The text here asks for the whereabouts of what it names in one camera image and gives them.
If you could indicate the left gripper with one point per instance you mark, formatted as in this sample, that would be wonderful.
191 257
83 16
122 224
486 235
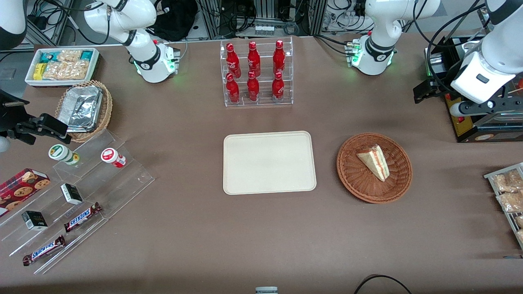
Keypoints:
451 76

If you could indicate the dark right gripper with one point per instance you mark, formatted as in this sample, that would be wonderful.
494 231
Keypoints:
9 109

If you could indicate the triangular sandwich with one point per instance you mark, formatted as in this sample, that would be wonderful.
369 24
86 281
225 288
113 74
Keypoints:
374 161

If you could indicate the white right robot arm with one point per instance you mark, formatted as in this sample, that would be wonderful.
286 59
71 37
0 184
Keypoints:
151 61

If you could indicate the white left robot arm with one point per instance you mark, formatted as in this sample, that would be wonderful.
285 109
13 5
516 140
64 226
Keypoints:
378 49

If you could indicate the silver foil tray stack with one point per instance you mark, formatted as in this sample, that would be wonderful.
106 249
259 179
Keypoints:
81 108

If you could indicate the light wicker basket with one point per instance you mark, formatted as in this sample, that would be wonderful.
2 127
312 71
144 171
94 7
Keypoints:
107 106

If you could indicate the brown wicker basket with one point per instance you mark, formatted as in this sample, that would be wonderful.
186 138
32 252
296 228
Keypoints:
359 181

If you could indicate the grey snack rack tray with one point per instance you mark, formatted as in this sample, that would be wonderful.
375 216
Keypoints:
504 206

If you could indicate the cream plastic tray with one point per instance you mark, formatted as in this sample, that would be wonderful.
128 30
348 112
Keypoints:
269 163

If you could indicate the green lid white cup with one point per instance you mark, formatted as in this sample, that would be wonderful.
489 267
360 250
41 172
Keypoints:
60 152

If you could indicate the yellow snack packet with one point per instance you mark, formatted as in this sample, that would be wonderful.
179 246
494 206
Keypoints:
39 71

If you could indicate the red tartan cookie box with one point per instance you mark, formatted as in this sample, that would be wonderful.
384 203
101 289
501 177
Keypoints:
20 188

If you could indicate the clear cracker bag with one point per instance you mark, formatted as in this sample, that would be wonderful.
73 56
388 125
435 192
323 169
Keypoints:
67 70
70 55

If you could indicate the small black box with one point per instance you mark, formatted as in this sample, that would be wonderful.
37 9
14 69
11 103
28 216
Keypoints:
34 221
72 194

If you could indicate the black gold display warmer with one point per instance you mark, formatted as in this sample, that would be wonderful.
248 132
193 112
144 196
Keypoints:
490 134

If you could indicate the teal snack packet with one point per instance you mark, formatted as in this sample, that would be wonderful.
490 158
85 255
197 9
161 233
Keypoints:
49 57
87 55

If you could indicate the red lid white cup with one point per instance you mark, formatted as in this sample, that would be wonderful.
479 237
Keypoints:
111 157

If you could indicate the white snack bin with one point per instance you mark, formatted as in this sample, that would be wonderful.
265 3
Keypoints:
96 61

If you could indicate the Snickers chocolate bar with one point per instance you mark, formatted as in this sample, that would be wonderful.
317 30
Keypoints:
44 250
81 217

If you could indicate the clear acrylic stepped shelf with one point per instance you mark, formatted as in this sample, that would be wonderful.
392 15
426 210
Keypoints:
122 183

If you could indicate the clear snack bag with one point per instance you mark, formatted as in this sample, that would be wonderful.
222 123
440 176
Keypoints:
512 202
520 236
508 181
519 221

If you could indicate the red cola bottle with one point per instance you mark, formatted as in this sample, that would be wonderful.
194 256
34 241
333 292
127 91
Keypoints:
279 59
233 61
253 61
253 89
278 89
232 90

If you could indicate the black bag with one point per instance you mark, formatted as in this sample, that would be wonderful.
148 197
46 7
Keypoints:
175 20

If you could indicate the clear acrylic bottle rack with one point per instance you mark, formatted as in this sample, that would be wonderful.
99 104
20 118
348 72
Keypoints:
263 104

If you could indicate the small grey block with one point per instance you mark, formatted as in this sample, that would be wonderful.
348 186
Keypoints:
266 290

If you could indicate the aluminium frame rack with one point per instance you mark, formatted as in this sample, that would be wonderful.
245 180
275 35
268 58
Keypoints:
314 16

